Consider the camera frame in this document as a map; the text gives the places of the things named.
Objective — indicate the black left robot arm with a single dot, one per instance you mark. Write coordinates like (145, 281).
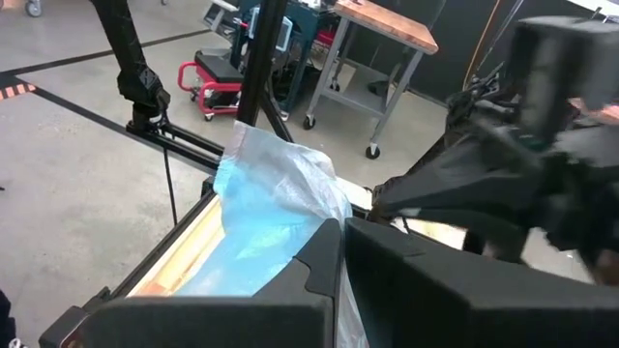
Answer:
(140, 89)

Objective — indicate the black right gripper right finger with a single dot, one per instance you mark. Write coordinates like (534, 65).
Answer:
(459, 304)

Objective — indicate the light blue trash bag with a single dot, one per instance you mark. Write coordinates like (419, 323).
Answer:
(271, 203)

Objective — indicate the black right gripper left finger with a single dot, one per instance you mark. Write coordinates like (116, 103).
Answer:
(217, 321)

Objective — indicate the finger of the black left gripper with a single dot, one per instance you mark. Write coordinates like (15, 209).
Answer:
(503, 239)
(474, 183)

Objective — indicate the wooden top rolling table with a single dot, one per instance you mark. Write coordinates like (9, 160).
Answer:
(387, 24)

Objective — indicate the red and black creeper seat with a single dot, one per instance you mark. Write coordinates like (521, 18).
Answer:
(217, 72)

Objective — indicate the light blue framed panel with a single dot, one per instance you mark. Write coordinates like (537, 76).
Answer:
(285, 34)

